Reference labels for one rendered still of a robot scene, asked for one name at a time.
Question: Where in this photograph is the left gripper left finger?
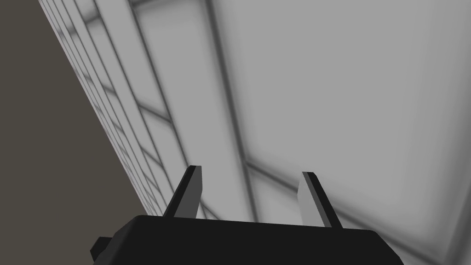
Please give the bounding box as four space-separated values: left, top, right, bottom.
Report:
162 165 203 219

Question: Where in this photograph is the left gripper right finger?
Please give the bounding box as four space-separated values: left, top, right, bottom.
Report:
297 171 344 229

